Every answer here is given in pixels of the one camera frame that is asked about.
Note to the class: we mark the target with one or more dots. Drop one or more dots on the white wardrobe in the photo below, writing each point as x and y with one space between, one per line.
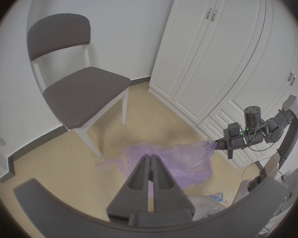
213 71

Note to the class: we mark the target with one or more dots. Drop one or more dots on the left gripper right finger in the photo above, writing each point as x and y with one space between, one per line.
166 194

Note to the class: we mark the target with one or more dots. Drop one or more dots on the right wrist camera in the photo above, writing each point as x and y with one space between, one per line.
233 129

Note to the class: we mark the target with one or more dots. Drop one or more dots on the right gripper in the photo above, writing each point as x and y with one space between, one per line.
236 142

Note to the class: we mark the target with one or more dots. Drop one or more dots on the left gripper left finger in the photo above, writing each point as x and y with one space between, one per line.
135 194

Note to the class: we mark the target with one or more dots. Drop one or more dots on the purple plastic bag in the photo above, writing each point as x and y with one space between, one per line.
183 162

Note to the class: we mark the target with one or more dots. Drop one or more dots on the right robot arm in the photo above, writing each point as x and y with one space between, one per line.
273 130

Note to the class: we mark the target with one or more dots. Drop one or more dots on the white chair with grey seat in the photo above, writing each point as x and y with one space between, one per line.
84 93

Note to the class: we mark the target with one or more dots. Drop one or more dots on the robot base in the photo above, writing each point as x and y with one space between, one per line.
208 207

